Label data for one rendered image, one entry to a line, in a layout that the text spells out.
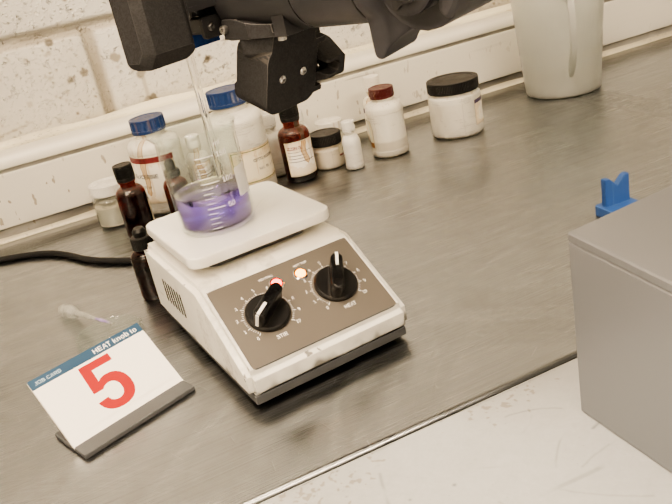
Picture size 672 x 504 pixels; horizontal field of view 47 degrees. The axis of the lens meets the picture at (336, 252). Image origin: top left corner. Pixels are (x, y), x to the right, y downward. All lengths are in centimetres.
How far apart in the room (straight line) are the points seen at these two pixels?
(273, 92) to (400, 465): 25
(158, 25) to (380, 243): 35
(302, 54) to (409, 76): 63
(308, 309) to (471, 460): 17
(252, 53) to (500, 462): 29
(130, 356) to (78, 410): 6
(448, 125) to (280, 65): 52
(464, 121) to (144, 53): 60
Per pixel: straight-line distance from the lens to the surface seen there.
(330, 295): 56
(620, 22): 137
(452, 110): 101
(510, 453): 47
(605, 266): 42
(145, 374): 59
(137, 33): 48
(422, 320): 60
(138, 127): 95
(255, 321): 53
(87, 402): 58
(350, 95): 111
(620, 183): 74
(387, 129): 98
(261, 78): 52
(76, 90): 105
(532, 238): 71
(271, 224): 60
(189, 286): 58
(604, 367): 45
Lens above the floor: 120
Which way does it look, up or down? 23 degrees down
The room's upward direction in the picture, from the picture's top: 12 degrees counter-clockwise
